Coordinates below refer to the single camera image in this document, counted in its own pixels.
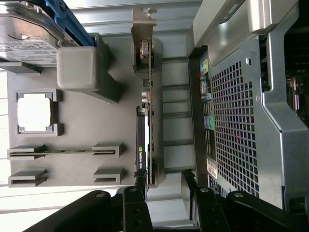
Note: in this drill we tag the open grey PC case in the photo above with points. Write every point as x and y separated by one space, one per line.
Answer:
272 135

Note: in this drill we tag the blue plastic disk caddy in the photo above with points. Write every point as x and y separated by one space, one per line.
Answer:
70 21

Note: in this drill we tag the silver hard disk drive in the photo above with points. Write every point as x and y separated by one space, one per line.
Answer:
21 29

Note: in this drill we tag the green RAM stick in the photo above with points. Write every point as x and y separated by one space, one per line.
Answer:
72 151

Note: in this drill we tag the silver CPU chip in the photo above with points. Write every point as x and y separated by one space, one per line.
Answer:
33 112

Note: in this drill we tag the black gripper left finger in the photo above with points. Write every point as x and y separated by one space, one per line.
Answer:
137 212

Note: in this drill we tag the grey plastic parts rack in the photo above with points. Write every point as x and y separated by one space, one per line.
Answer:
79 125

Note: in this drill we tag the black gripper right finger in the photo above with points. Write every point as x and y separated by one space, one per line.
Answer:
207 212

